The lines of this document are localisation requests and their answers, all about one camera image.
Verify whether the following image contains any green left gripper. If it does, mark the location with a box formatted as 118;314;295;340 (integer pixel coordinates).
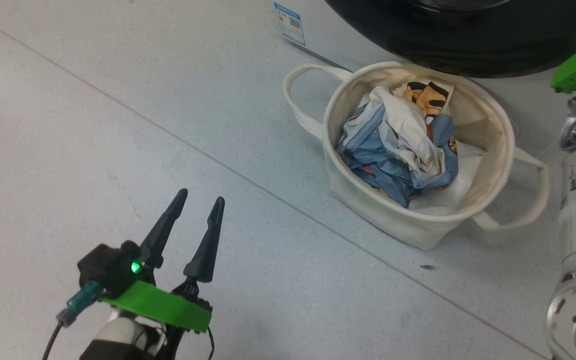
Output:
100;188;226;360

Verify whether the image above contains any blue energy label sticker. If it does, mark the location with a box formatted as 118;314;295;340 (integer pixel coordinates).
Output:
273;1;307;47

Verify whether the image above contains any blue patterned garment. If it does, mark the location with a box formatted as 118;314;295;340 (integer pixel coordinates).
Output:
336;81;460;209

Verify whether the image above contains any cream canvas laundry basket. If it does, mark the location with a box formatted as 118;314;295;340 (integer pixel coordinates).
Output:
283;61;550;251

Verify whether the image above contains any washing machine door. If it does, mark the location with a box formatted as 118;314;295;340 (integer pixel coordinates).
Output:
325;0;576;79

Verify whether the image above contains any white folded sheet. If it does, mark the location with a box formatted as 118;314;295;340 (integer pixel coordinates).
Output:
408;142;484;217

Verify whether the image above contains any black cable teal connector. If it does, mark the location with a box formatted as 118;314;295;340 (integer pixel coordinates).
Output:
42;281;104;360

